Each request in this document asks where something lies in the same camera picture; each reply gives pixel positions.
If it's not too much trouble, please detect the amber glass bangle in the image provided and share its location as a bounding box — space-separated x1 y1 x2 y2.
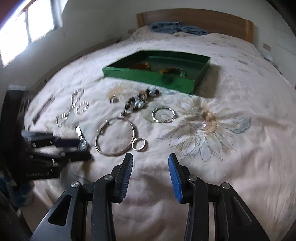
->
129 62 152 71

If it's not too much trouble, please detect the silver chain necklace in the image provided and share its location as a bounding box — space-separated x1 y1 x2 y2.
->
56 89 85 129

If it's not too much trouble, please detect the green shallow tray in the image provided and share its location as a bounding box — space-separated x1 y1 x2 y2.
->
103 50 211 95

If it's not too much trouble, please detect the small item on nightstand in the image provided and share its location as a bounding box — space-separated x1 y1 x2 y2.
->
265 55 274 63

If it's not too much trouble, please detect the wooden headboard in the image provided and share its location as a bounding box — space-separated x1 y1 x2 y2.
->
136 8 254 43

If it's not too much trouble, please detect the blue folded blanket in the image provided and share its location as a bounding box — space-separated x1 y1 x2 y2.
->
150 21 209 36

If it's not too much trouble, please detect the wall socket plate right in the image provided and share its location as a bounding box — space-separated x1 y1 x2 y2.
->
262 43 271 51

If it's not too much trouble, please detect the wide dark metal bangle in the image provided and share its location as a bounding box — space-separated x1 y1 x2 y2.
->
159 68 187 78

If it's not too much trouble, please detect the twisted silver bangle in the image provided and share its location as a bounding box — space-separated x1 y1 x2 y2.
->
152 106 177 123

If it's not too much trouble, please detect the thin silver bangle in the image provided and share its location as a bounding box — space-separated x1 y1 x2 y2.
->
94 117 136 157

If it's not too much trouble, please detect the brown bead bracelet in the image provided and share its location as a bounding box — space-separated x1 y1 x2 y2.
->
120 86 161 117

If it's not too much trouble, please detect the small silver hoop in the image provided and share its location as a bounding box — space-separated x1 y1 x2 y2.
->
132 137 146 152

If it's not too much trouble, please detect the floral bed quilt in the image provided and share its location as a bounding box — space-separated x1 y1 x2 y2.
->
23 27 295 240

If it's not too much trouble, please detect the window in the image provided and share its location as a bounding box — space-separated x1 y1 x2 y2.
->
1 0 67 67

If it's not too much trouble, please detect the clear crystal ring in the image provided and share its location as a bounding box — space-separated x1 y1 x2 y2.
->
75 100 90 115

